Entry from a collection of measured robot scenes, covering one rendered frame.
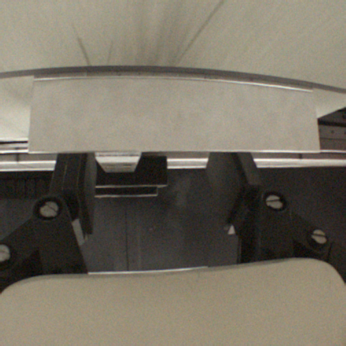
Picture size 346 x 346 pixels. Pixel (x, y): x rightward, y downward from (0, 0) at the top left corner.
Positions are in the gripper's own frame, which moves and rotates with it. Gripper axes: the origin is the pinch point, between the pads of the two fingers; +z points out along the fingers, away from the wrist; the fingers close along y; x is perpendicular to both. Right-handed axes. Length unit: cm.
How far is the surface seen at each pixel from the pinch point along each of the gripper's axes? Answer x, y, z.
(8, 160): -19.1, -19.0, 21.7
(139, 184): -17.7, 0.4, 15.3
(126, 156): -5.9, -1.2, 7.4
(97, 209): -45, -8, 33
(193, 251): -53, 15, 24
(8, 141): -2.9, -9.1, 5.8
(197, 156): -19.1, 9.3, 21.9
